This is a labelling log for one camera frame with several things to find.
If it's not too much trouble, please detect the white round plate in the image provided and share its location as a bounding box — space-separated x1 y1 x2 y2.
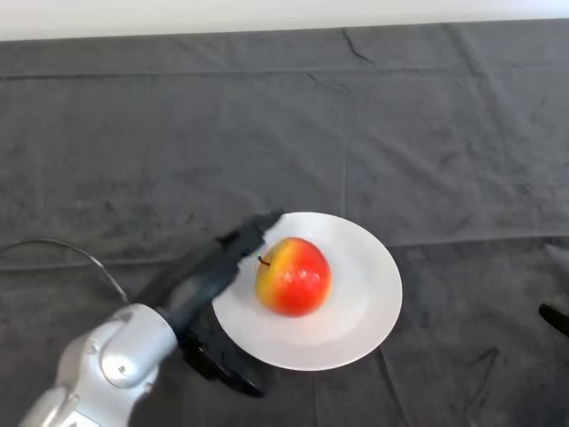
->
212 211 404 371

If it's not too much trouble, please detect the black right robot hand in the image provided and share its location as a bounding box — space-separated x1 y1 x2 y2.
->
538 302 569 338

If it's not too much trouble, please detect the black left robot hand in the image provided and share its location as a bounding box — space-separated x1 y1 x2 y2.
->
150 207 285 399

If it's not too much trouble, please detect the black table cloth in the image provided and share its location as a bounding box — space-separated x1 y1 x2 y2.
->
0 21 569 427

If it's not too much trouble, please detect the red yellow apple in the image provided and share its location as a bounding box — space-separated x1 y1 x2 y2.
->
254 237 333 318

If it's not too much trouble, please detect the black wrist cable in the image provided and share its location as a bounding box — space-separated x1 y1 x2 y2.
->
0 238 131 306

